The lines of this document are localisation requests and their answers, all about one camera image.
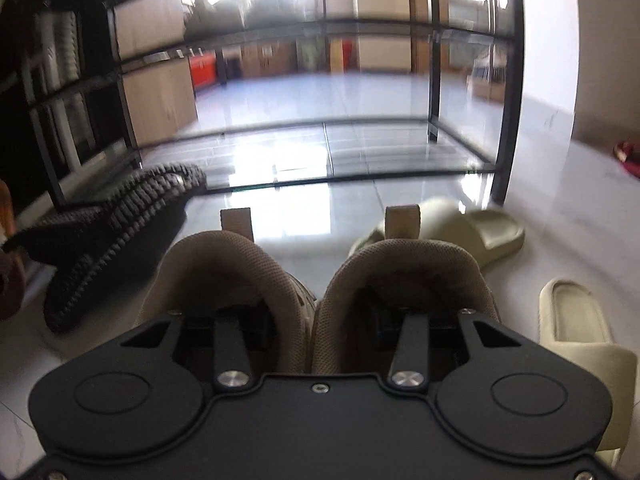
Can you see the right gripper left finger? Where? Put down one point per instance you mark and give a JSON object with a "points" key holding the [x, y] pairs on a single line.
{"points": [[232, 367]]}

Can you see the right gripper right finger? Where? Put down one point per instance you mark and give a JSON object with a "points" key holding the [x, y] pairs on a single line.
{"points": [[411, 361]]}

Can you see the beige sneaker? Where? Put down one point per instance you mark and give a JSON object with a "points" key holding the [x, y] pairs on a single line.
{"points": [[394, 271], [211, 270]]}

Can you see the cream slide sandal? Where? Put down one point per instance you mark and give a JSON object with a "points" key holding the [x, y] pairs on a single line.
{"points": [[573, 325], [488, 235]]}

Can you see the black slipper, lower one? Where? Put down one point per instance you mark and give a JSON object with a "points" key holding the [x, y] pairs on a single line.
{"points": [[146, 212]]}

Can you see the black slipper, one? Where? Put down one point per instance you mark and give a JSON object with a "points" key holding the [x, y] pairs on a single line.
{"points": [[146, 212], [57, 237]]}

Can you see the black slipper, upper one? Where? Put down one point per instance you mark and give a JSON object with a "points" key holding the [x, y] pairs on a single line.
{"points": [[57, 237]]}

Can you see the cardboard box stack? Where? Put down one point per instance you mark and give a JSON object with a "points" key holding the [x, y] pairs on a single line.
{"points": [[160, 98]]}

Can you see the black metal shoe rack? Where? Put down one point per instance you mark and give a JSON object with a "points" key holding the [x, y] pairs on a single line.
{"points": [[287, 92]]}

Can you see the red object on floor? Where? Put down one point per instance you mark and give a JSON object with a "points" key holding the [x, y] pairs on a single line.
{"points": [[629, 157]]}

